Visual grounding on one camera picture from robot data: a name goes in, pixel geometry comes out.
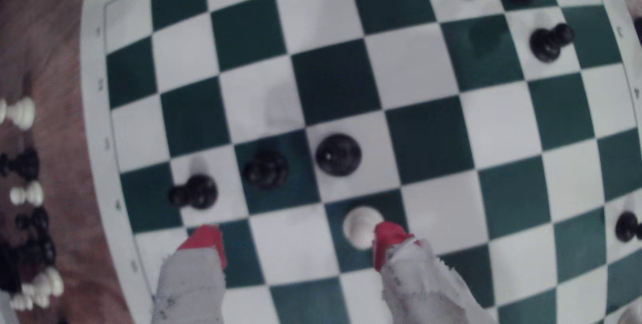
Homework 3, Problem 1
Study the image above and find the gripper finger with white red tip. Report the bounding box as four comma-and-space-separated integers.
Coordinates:
373, 222, 497, 324
150, 225, 227, 324

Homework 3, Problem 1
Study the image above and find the black chess pawn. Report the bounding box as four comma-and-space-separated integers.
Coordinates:
22, 236, 57, 266
615, 211, 642, 243
14, 207, 50, 234
243, 150, 290, 190
530, 23, 576, 63
315, 133, 362, 177
0, 147, 40, 182
168, 174, 219, 210

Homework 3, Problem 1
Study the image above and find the white chess pawn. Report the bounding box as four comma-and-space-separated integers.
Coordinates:
0, 96, 37, 131
9, 181, 45, 207
30, 266, 65, 299
342, 206, 386, 251

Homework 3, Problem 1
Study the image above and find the white chess piece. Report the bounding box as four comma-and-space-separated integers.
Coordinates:
10, 291, 51, 312

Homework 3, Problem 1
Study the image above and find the black chess piece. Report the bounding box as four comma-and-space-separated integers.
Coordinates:
0, 244, 23, 292

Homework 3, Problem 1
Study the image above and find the green and white chess mat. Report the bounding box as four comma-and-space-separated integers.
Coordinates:
80, 0, 642, 324

